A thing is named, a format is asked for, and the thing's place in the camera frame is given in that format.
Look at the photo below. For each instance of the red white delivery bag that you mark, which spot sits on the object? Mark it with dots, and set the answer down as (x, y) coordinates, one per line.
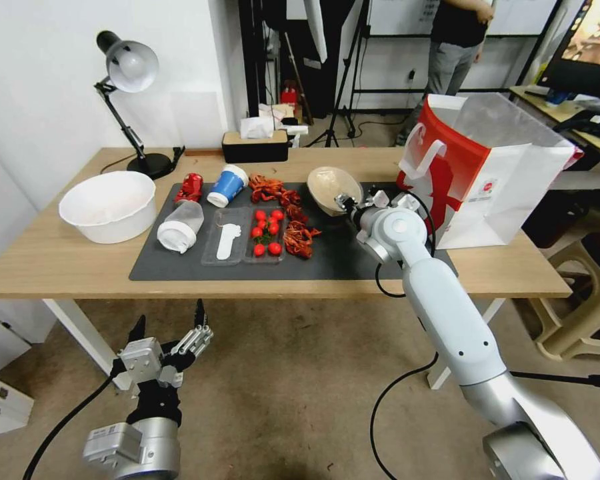
(480, 210)

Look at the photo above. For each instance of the white plastic spoon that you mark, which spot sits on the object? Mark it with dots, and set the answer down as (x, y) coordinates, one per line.
(226, 245)

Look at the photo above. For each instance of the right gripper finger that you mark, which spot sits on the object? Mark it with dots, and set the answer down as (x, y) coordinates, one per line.
(340, 201)

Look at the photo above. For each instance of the clear cup white lid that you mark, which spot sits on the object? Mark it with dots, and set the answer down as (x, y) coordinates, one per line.
(178, 233)

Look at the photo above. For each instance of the wooden side desk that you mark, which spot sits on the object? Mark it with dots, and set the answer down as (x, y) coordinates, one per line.
(550, 107)

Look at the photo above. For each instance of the large white bowl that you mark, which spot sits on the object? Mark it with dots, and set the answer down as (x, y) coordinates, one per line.
(105, 206)

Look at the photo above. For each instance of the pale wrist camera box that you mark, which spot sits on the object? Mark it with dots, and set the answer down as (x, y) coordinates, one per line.
(141, 361)
(381, 198)

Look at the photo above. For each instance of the black white desk lamp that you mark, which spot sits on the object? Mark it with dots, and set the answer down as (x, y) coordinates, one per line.
(130, 62)

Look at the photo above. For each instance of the white drawer cabinet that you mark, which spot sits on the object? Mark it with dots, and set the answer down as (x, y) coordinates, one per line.
(0, 395)

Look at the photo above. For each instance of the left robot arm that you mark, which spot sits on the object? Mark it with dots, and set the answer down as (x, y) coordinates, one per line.
(145, 450)

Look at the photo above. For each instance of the blue white paper cup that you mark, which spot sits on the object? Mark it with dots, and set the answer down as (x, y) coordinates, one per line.
(228, 184)

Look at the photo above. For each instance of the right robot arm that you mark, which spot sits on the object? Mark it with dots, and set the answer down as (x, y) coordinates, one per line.
(440, 300)

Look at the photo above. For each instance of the wooden table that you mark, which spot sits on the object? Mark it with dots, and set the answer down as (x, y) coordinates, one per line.
(55, 260)

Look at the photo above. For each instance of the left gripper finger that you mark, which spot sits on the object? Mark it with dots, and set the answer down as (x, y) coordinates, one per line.
(198, 334)
(137, 334)

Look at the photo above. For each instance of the black computer monitor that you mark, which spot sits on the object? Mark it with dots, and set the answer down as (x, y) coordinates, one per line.
(585, 45)

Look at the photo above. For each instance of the red crayfish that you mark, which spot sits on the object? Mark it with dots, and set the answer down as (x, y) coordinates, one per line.
(297, 240)
(265, 186)
(296, 214)
(291, 196)

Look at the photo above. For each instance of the person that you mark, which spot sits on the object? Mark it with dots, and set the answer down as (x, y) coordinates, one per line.
(457, 45)

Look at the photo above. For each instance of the black tripod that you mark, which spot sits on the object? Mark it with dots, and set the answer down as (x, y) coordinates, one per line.
(349, 100)

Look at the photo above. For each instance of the dark grey table mat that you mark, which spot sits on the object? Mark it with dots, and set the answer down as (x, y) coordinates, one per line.
(330, 260)

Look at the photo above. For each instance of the clear plastic tomato tray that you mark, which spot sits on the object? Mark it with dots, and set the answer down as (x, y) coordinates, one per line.
(266, 258)

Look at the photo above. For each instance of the beige plastic stool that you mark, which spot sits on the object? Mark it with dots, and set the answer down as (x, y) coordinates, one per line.
(580, 320)

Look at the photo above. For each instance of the black wooden-lid tissue box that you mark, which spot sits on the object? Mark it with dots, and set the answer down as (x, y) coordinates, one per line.
(255, 146)

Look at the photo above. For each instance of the crushed red can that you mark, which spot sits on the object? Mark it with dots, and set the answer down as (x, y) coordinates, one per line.
(190, 188)

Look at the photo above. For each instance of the clear plastic spoon tray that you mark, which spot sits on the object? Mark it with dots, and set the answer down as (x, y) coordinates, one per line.
(209, 252)

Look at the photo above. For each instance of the red cherry tomato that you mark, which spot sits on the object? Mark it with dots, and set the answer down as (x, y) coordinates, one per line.
(263, 224)
(274, 228)
(255, 232)
(261, 215)
(275, 248)
(258, 249)
(277, 214)

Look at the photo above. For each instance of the round disposable takeout box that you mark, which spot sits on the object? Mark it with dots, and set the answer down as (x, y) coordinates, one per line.
(326, 187)

